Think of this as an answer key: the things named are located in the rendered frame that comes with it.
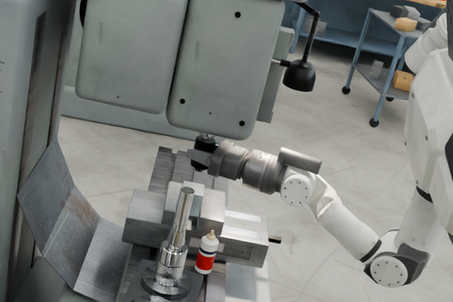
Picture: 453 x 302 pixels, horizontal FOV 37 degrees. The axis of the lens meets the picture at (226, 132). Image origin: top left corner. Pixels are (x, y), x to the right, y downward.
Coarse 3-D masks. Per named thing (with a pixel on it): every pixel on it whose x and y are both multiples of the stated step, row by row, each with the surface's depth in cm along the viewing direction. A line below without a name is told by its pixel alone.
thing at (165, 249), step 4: (164, 244) 116; (168, 244) 116; (160, 248) 116; (164, 248) 114; (168, 248) 115; (184, 248) 116; (164, 252) 114; (168, 252) 114; (172, 252) 114; (176, 252) 114; (180, 252) 114; (184, 252) 115; (168, 256) 114; (172, 256) 114; (176, 256) 114; (180, 256) 114; (184, 256) 115
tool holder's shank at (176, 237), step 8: (184, 192) 111; (192, 192) 111; (184, 200) 111; (192, 200) 112; (176, 208) 113; (184, 208) 112; (176, 216) 113; (184, 216) 112; (176, 224) 113; (184, 224) 113; (176, 232) 113; (184, 232) 114; (168, 240) 115; (176, 240) 114; (184, 240) 115; (176, 248) 115
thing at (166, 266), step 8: (160, 256) 115; (160, 264) 116; (168, 264) 115; (176, 264) 115; (184, 264) 117; (160, 272) 116; (168, 272) 115; (176, 272) 116; (160, 280) 116; (168, 280) 116; (176, 280) 117
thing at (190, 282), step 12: (144, 264) 123; (156, 264) 122; (144, 276) 118; (192, 276) 123; (132, 288) 116; (144, 288) 116; (156, 288) 115; (168, 288) 116; (180, 288) 117; (192, 288) 120; (132, 300) 111; (144, 300) 112; (156, 300) 112; (168, 300) 113; (180, 300) 116; (192, 300) 117
